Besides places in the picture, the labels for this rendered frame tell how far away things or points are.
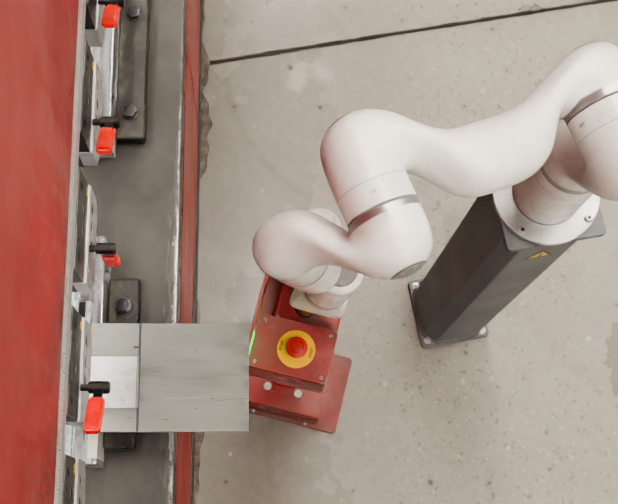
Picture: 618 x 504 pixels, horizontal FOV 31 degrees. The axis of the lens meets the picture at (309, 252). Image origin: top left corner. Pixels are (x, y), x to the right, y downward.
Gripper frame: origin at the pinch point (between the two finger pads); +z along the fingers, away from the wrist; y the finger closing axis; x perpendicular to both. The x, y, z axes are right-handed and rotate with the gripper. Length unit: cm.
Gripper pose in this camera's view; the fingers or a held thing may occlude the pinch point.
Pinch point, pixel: (313, 304)
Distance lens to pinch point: 211.6
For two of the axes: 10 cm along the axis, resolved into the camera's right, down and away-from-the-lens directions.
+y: 9.6, 2.6, 0.7
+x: 2.4, -9.4, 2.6
